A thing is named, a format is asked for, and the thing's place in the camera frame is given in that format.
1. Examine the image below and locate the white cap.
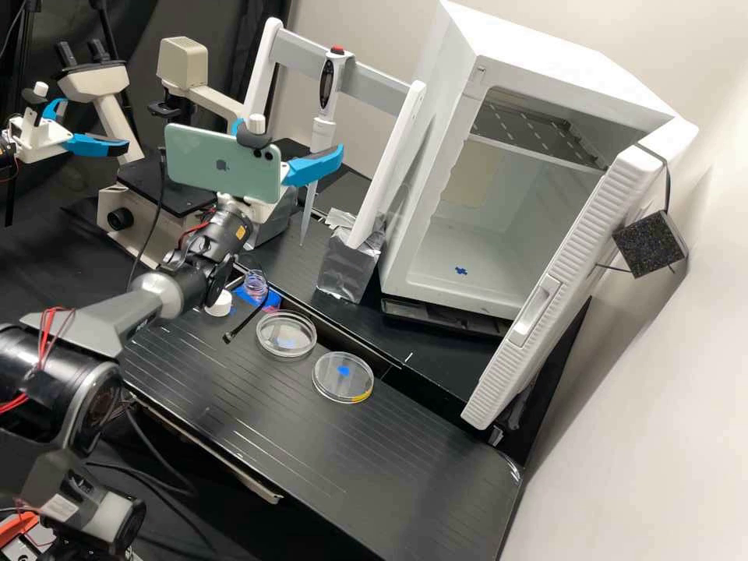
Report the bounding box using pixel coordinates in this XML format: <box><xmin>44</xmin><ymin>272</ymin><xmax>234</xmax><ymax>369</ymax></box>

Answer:
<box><xmin>204</xmin><ymin>290</ymin><xmax>234</xmax><ymax>318</ymax></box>

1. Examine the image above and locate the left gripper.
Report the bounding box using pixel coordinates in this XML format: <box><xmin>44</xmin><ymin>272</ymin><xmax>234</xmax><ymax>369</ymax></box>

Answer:
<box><xmin>9</xmin><ymin>97</ymin><xmax>132</xmax><ymax>164</ymax></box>

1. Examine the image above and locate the black cable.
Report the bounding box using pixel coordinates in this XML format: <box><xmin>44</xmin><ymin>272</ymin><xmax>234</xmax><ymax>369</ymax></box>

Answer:
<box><xmin>222</xmin><ymin>301</ymin><xmax>263</xmax><ymax>344</ymax></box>
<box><xmin>125</xmin><ymin>146</ymin><xmax>171</xmax><ymax>288</ymax></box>

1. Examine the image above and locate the blue bottle holder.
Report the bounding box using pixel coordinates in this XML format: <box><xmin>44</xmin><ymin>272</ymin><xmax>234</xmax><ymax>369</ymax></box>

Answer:
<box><xmin>233</xmin><ymin>284</ymin><xmax>284</xmax><ymax>312</ymax></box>

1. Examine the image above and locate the black tray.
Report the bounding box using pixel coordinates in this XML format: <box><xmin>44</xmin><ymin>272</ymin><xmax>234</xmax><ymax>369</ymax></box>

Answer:
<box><xmin>379</xmin><ymin>296</ymin><xmax>510</xmax><ymax>342</ymax></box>

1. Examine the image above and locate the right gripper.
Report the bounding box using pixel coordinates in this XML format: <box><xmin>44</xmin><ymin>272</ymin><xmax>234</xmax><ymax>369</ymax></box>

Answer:
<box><xmin>217</xmin><ymin>118</ymin><xmax>345</xmax><ymax>226</ymax></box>

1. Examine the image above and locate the right wrist camera phone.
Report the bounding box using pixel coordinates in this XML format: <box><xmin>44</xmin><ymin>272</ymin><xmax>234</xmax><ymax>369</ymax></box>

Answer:
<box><xmin>163</xmin><ymin>114</ymin><xmax>286</xmax><ymax>203</ymax></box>

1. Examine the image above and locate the pipette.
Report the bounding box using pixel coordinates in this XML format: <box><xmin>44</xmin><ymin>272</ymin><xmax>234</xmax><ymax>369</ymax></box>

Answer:
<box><xmin>298</xmin><ymin>44</ymin><xmax>356</xmax><ymax>246</ymax></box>

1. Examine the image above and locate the cream microscope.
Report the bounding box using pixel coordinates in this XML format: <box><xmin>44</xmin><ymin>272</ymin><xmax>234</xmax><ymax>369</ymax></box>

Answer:
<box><xmin>55</xmin><ymin>36</ymin><xmax>299</xmax><ymax>249</ymax></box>

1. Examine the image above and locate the white incubator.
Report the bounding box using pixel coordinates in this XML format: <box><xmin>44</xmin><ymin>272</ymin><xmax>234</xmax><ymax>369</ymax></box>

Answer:
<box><xmin>376</xmin><ymin>0</ymin><xmax>700</xmax><ymax>323</ymax></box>

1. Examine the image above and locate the petri dish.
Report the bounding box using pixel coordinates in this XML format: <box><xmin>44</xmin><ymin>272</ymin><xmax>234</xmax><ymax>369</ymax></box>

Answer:
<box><xmin>255</xmin><ymin>312</ymin><xmax>319</xmax><ymax>363</ymax></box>

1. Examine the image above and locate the incubator door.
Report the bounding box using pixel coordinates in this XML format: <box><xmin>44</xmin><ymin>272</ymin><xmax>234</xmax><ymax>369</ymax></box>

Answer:
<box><xmin>460</xmin><ymin>119</ymin><xmax>692</xmax><ymax>432</ymax></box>

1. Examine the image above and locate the white pipette stand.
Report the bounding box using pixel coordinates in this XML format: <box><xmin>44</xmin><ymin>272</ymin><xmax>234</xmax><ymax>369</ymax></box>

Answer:
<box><xmin>242</xmin><ymin>17</ymin><xmax>429</xmax><ymax>305</ymax></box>

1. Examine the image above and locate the left phone holder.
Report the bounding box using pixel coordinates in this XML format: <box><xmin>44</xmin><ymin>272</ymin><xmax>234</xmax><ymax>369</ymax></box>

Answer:
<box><xmin>22</xmin><ymin>81</ymin><xmax>51</xmax><ymax>132</ymax></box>

